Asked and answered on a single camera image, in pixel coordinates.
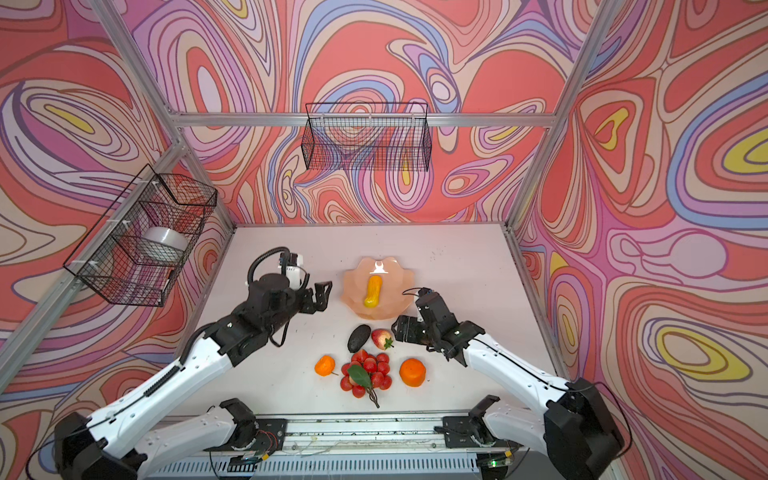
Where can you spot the dark fake avocado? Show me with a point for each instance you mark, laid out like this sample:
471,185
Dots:
358,338

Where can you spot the red berry cluster with leaf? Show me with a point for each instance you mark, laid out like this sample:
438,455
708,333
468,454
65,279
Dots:
366,375

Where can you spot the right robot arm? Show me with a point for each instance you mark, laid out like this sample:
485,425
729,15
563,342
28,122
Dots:
568,421

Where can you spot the pink faceted fruit bowl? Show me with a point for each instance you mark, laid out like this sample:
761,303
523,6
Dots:
396,280

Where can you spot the black wire basket left wall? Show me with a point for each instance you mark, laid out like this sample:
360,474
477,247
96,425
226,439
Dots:
159,219

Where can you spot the black wire basket wall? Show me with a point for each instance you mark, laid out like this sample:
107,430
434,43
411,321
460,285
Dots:
367,136
159,219

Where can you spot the aluminium front rail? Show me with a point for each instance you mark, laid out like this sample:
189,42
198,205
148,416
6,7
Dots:
353,433

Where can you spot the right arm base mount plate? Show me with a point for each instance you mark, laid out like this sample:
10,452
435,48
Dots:
470,432

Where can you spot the white tape roll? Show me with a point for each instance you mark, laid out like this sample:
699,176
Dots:
163,245

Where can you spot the large fake orange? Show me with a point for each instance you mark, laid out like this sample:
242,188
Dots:
412,372

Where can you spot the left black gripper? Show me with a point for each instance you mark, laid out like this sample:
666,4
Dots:
321,300

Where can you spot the small fake orange tangerine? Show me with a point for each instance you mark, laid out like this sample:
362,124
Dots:
325,366

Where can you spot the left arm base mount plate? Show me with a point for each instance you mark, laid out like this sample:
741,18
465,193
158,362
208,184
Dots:
263,436

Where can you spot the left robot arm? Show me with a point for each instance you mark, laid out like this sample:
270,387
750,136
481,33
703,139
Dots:
219,347

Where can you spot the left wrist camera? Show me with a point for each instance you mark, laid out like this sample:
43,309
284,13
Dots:
291,265

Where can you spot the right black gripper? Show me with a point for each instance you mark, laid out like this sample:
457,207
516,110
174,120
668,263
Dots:
410,336

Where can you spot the red fake strawberry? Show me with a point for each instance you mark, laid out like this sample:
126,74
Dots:
383,339

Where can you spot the black wire basket back wall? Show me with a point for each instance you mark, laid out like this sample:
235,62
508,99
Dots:
367,136

